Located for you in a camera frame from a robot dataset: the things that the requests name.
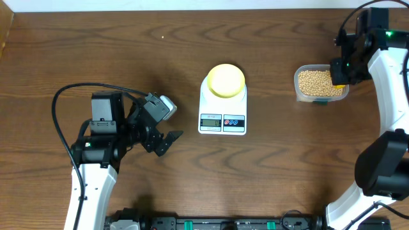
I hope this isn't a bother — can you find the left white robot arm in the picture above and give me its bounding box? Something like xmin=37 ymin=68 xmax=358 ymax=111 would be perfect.
xmin=65 ymin=91 xmax=182 ymax=229

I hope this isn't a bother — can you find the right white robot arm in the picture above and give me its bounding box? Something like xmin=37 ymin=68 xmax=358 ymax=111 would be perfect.
xmin=321 ymin=3 xmax=408 ymax=229

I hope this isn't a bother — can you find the white digital kitchen scale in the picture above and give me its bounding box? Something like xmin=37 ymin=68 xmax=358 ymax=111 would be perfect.
xmin=197 ymin=77 xmax=247 ymax=135

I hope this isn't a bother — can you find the yellow bowl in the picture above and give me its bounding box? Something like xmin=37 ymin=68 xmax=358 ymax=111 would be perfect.
xmin=206 ymin=64 xmax=245 ymax=98

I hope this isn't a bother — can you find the clear container of soybeans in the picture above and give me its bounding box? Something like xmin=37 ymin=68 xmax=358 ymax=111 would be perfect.
xmin=294 ymin=65 xmax=349 ymax=104

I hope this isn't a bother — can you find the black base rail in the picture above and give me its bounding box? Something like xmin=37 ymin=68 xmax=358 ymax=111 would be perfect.
xmin=105 ymin=208 xmax=391 ymax=230

